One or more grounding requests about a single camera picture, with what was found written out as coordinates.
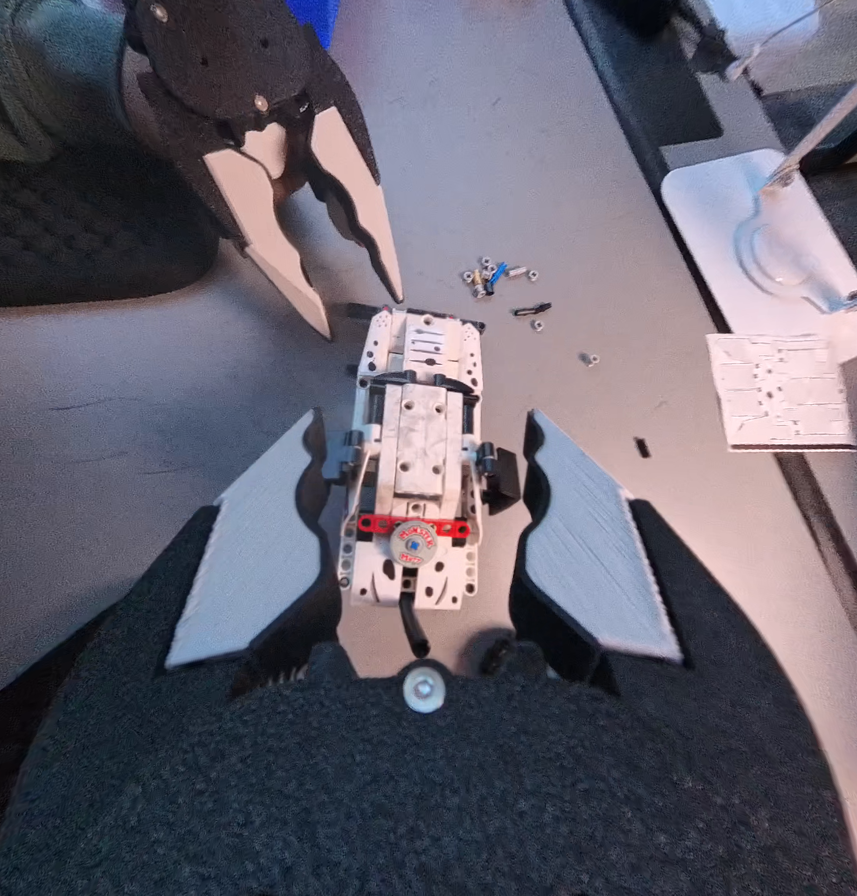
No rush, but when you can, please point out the white plastic stand base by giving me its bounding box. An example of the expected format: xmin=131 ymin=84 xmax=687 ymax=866
xmin=663 ymin=147 xmax=857 ymax=351

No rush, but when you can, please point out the thin metal rod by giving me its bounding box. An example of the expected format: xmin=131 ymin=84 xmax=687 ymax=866
xmin=762 ymin=68 xmax=857 ymax=186
xmin=723 ymin=0 xmax=857 ymax=82

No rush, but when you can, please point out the white lego truck model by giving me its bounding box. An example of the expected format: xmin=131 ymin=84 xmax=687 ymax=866
xmin=342 ymin=306 xmax=523 ymax=613

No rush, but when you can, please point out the black braided cable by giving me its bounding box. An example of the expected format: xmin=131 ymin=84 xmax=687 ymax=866
xmin=398 ymin=588 xmax=432 ymax=659

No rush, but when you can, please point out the blue plastic bin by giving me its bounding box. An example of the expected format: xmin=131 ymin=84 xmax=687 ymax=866
xmin=289 ymin=0 xmax=340 ymax=51

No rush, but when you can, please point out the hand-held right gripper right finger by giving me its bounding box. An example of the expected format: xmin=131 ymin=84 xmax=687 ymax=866
xmin=510 ymin=411 xmax=684 ymax=666

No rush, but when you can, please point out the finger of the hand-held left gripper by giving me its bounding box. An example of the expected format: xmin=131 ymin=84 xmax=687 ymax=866
xmin=306 ymin=105 xmax=404 ymax=305
xmin=202 ymin=133 xmax=334 ymax=341

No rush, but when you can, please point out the black quilted chair armrest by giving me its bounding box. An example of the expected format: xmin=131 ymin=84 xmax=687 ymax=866
xmin=0 ymin=152 xmax=219 ymax=309

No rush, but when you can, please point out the person's left forearm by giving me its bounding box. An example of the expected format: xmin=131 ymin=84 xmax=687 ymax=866
xmin=0 ymin=0 xmax=138 ymax=162

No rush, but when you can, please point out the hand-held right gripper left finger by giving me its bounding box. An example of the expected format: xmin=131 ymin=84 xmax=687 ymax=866
xmin=166 ymin=411 xmax=331 ymax=670

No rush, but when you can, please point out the white printed sticker sheet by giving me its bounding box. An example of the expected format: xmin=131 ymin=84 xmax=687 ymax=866
xmin=709 ymin=334 xmax=857 ymax=452

